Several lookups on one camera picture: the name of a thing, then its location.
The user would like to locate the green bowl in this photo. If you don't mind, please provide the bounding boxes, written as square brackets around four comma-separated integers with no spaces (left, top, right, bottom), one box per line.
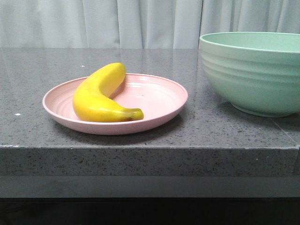
[199,32,300,117]

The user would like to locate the yellow banana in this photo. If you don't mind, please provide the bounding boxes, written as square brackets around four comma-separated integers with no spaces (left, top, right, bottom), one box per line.
[73,62,144,122]

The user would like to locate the white curtain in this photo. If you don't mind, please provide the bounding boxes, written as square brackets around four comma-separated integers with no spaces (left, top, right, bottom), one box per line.
[0,0,300,49]

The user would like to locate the pink plate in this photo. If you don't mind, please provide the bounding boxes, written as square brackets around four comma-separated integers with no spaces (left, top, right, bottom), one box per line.
[43,74,188,135]

